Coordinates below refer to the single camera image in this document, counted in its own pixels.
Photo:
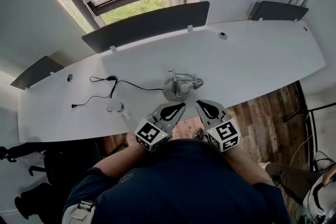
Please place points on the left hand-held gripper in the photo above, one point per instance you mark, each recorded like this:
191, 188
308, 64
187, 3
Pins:
149, 135

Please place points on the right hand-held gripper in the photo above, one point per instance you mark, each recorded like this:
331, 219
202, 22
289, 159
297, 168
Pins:
224, 135

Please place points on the silver metal desk lamp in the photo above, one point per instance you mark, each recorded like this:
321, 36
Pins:
172, 91

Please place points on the person's left forearm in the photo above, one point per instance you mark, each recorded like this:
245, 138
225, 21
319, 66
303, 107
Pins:
120, 161

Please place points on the person's right forearm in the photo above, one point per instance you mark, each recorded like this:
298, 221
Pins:
249, 168

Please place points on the wide dark desk divider panel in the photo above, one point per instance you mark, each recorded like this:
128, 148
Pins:
147, 25

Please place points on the person's right shoe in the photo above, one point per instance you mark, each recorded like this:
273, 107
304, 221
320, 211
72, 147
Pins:
199, 133

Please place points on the small white plug adapter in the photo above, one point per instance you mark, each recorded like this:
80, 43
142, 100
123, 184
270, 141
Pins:
115, 107

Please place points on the person's navy shirt torso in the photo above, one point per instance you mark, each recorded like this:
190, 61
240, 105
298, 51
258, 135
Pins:
178, 186

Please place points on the black office chair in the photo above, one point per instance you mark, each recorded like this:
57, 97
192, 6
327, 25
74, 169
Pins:
68, 162
39, 202

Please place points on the white plastic bag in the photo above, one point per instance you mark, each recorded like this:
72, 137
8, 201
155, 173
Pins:
34, 158

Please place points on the black metal rack frame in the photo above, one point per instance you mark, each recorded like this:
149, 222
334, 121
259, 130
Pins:
312, 136

